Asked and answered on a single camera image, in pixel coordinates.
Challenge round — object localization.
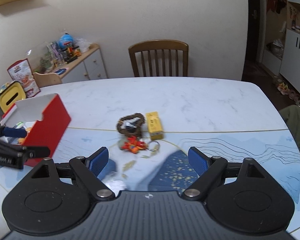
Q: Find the small yellow box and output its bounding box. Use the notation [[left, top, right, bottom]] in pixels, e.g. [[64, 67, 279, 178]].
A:
[[146, 112, 164, 140]]

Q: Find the red cardboard box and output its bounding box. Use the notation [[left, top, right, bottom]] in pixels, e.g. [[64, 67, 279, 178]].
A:
[[0, 93, 71, 158]]

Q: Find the yellow grey tissue box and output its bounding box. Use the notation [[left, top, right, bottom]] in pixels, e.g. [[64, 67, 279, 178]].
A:
[[0, 81, 26, 116]]

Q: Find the red white snack bag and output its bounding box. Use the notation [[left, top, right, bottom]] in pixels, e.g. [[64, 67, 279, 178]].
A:
[[7, 59, 40, 98]]

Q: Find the white wooden sideboard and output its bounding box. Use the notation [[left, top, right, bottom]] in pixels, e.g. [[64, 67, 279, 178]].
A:
[[33, 43, 108, 88]]

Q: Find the blue globe toy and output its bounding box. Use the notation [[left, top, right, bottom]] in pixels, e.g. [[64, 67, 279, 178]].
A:
[[58, 33, 75, 50]]

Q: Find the brown wooden chair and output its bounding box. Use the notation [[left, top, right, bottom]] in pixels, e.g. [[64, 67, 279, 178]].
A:
[[128, 40, 189, 77]]

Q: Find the orange red keychain figure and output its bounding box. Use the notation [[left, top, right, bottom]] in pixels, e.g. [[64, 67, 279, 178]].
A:
[[119, 136, 148, 154]]

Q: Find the white wall cabinet unit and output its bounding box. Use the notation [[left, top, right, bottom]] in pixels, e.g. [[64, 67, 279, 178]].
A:
[[260, 0, 300, 102]]

